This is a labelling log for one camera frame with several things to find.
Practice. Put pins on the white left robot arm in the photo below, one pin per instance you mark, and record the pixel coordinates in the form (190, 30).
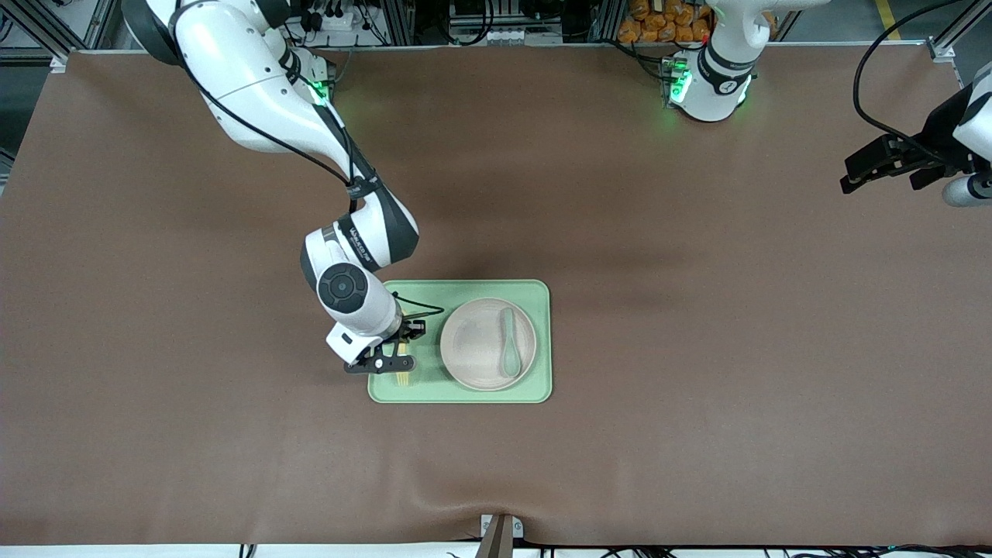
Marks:
(728, 39)

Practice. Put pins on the mint green rectangular tray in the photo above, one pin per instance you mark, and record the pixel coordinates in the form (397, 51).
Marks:
(426, 364)

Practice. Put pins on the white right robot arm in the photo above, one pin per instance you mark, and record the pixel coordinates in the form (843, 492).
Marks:
(232, 62)

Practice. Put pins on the metal corner bracket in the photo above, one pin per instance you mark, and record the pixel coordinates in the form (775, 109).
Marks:
(942, 51)
(60, 63)

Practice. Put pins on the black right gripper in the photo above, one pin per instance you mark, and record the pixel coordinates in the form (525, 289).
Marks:
(411, 328)

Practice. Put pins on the round beige speckled plate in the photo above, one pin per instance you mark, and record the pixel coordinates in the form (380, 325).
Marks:
(473, 349)

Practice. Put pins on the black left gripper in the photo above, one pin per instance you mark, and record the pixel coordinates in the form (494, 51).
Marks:
(935, 138)

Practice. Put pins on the pile of orange objects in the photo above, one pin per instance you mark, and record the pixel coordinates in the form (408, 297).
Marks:
(666, 23)

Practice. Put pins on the white power strip with plugs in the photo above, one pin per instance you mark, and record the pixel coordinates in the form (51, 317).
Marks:
(333, 19)

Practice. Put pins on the pale green plastic spoon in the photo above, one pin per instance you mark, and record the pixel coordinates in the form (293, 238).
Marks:
(510, 360)

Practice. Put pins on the aluminium frame profile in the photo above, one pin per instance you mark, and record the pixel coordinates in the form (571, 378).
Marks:
(961, 27)
(46, 23)

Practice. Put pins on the brown table mat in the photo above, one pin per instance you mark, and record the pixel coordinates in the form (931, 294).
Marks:
(697, 387)

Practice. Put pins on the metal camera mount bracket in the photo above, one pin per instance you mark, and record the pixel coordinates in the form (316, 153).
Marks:
(500, 535)

